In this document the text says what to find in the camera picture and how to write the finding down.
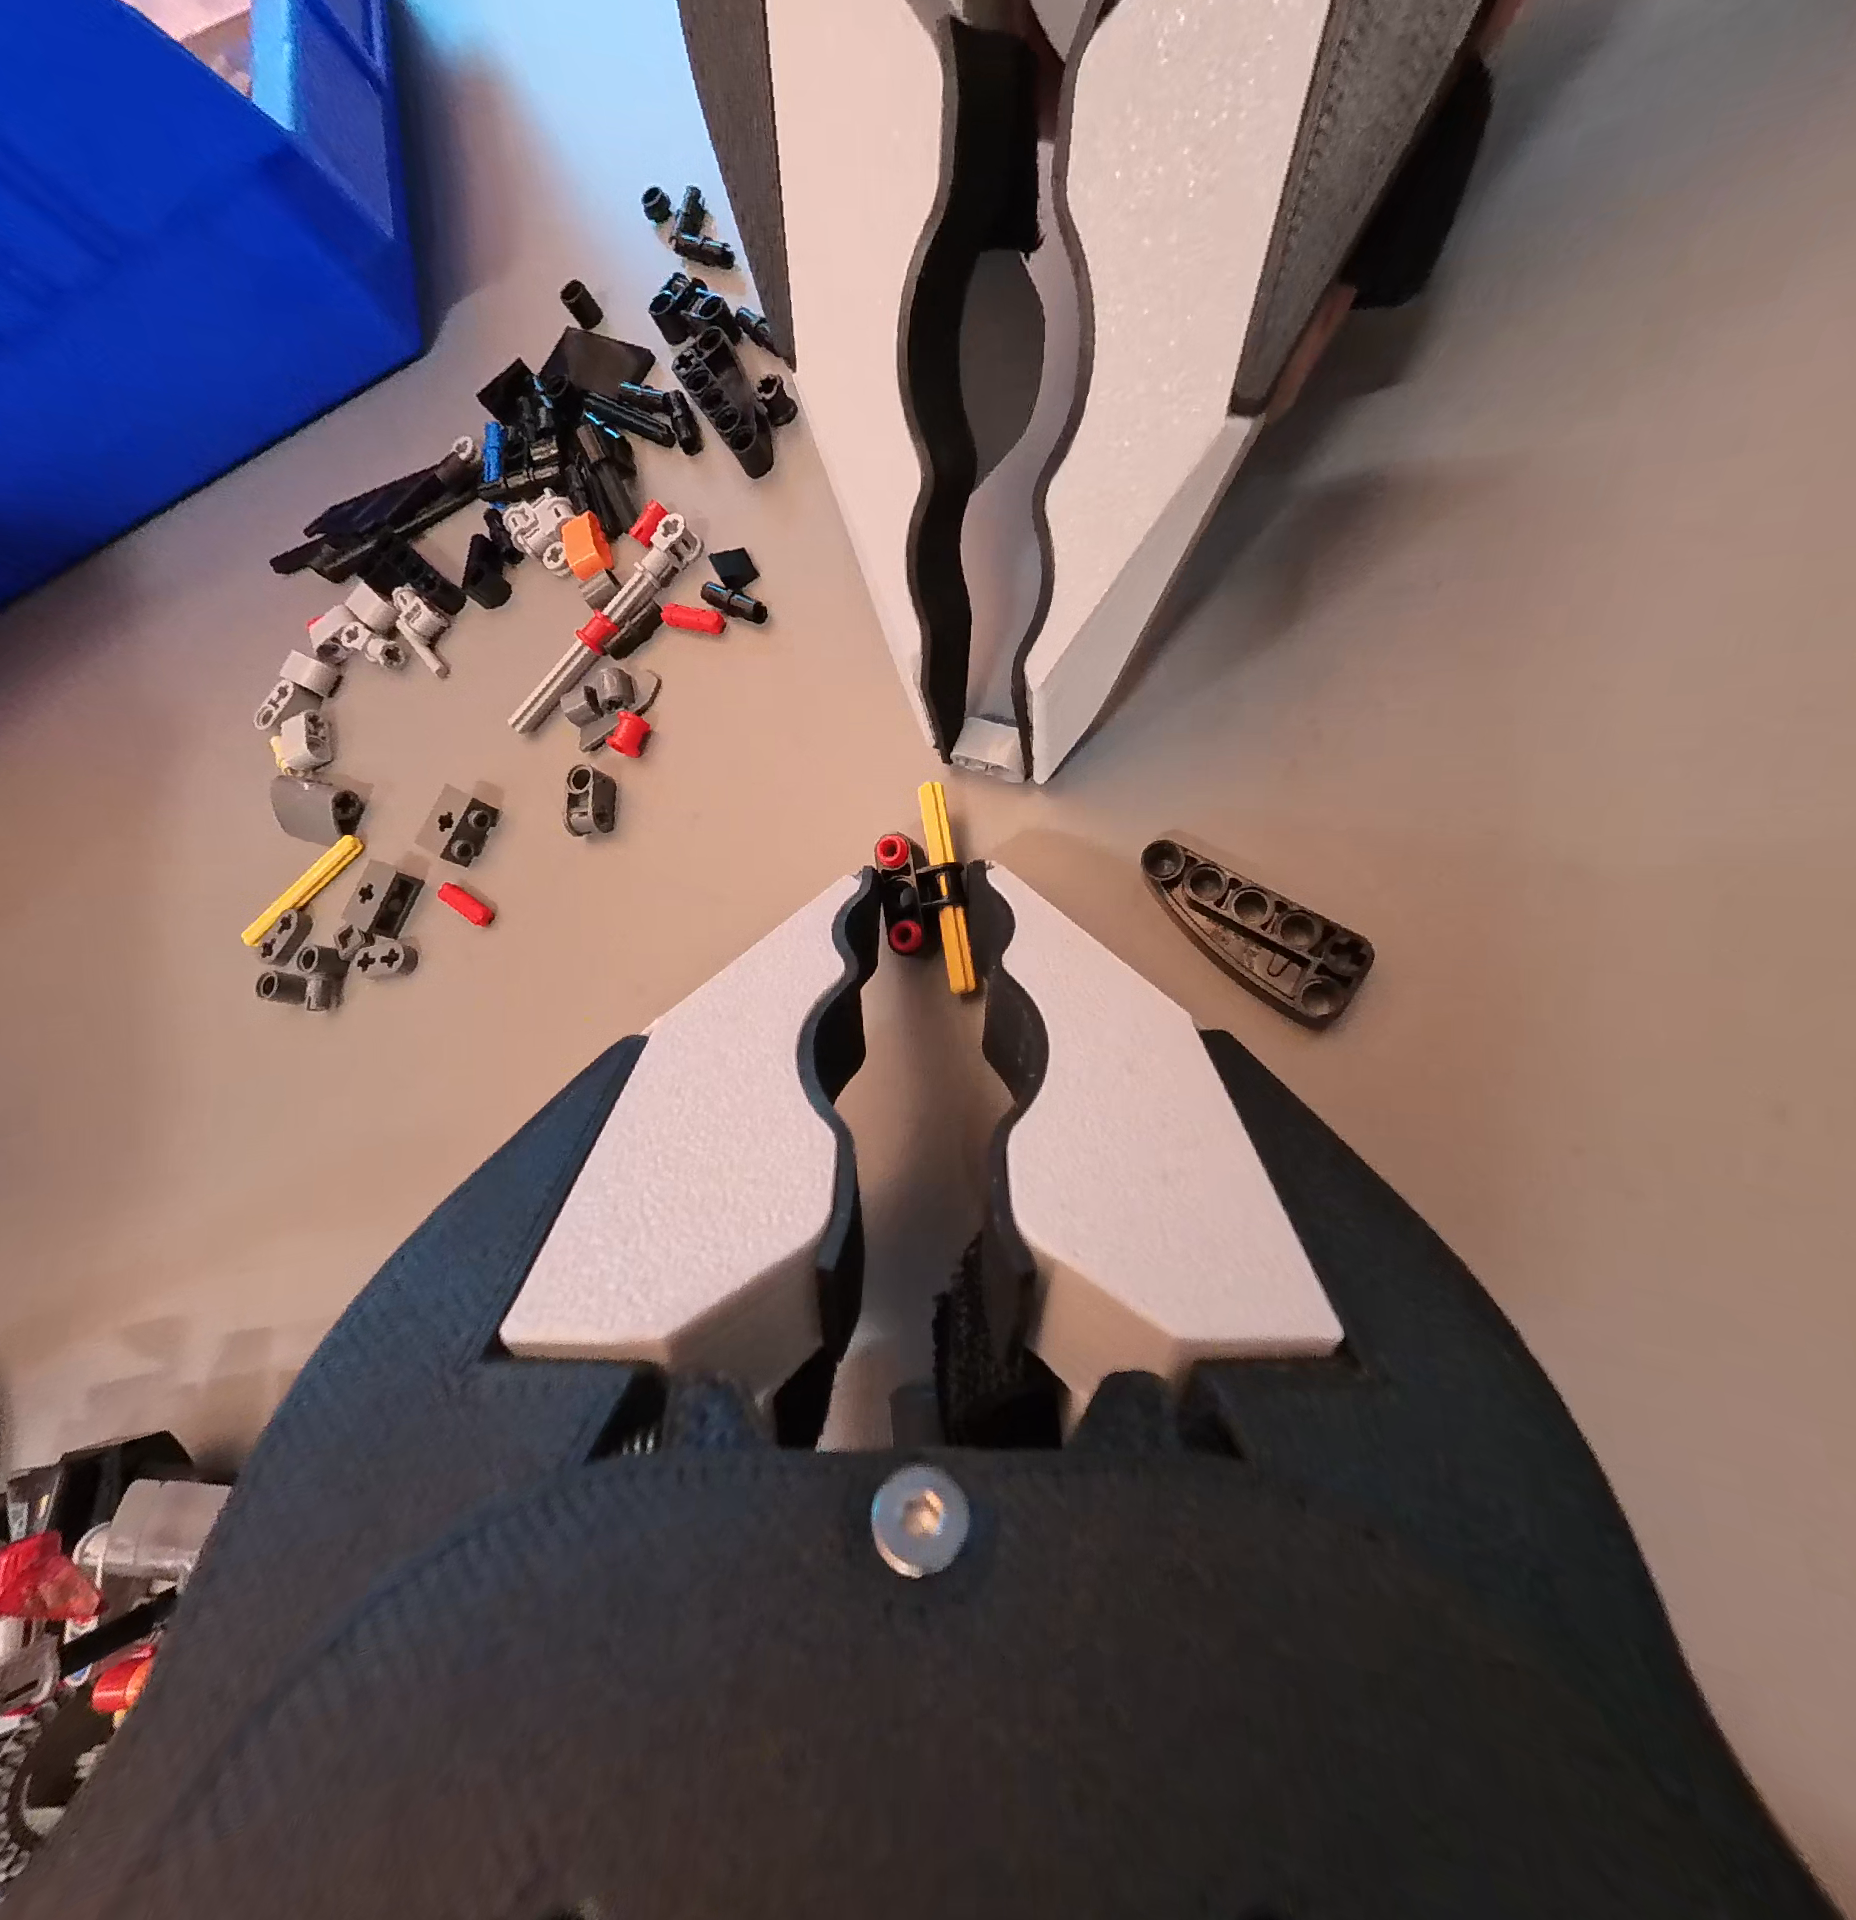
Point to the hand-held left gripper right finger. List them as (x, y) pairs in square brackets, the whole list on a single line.
[(1170, 1185)]

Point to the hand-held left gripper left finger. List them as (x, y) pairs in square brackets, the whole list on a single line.
[(689, 1185)]

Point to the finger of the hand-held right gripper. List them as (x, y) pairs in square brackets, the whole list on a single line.
[(855, 225), (1182, 299)]

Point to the small black lego connector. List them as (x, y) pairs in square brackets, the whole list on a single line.
[(918, 894)]

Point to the light grey lego piece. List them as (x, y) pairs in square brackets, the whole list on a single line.
[(992, 747)]

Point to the pile of lego pieces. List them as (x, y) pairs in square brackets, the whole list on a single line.
[(313, 810)]

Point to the partly built lego car model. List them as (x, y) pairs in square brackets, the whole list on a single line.
[(73, 1619)]

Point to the person's right hand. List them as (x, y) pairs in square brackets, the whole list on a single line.
[(1321, 345)]

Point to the blue plastic bin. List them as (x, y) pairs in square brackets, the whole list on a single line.
[(149, 299)]

